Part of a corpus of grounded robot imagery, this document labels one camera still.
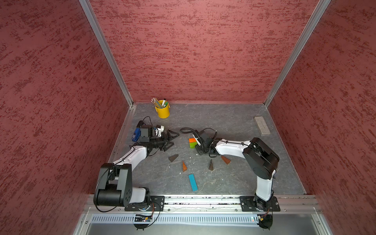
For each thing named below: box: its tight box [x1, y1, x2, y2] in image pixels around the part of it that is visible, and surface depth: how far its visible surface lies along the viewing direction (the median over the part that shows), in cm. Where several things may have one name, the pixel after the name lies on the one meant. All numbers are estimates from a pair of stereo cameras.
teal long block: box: [188, 173, 199, 192], surface depth 83 cm
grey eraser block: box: [253, 115, 271, 137], surface depth 106 cm
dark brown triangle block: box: [168, 154, 179, 163], surface depth 92 cm
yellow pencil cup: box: [154, 99, 170, 119], surface depth 111 cm
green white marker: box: [161, 97, 168, 108], surface depth 109 cm
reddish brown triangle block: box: [220, 155, 231, 165], surface depth 91 cm
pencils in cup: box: [150, 97, 164, 109], surface depth 102 cm
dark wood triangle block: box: [208, 159, 214, 171], surface depth 87 cm
